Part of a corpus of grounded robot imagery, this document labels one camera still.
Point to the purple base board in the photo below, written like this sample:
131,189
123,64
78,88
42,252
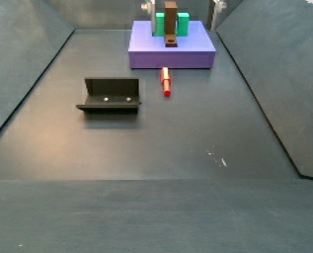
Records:
193,53

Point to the green block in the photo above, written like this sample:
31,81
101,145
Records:
182,24
160,25

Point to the brown T-shaped block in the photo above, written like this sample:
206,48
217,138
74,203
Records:
169,23

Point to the red peg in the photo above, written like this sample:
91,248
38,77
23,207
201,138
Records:
165,81

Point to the black angle bracket holder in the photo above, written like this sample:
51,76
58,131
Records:
111,93

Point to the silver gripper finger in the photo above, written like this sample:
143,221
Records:
218,7
149,6

